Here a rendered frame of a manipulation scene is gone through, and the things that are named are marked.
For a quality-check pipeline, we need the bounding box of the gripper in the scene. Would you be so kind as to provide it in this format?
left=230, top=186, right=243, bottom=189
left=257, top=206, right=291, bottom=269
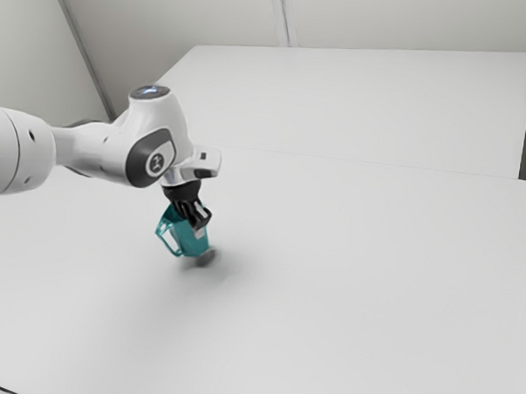
left=160, top=178, right=215, bottom=241

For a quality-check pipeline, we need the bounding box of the teal faceted mug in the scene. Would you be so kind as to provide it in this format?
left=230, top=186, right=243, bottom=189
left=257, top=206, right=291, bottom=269
left=153, top=202, right=213, bottom=260

